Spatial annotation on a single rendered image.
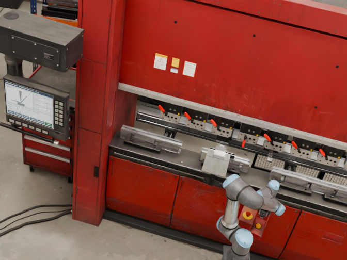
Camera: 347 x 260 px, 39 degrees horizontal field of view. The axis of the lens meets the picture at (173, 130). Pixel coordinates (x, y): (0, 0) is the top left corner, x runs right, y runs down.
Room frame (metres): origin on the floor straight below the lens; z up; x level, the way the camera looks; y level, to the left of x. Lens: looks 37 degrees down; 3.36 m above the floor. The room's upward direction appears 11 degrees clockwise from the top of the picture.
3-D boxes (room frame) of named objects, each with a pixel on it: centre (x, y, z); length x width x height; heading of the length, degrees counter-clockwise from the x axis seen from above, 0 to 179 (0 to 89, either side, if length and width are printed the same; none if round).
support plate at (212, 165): (2.78, -0.36, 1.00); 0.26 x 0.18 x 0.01; 172
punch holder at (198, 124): (2.96, -0.16, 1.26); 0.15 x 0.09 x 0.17; 82
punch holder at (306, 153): (2.85, -0.95, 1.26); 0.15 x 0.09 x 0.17; 82
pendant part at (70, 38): (2.62, 0.93, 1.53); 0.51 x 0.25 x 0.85; 78
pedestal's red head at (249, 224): (2.51, -0.70, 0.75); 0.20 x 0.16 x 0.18; 74
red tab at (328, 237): (2.63, -1.38, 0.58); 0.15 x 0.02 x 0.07; 82
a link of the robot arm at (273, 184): (2.46, -0.74, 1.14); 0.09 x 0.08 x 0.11; 134
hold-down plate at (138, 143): (2.95, 0.22, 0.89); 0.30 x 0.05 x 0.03; 82
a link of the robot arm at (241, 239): (2.13, -0.57, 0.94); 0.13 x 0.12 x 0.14; 44
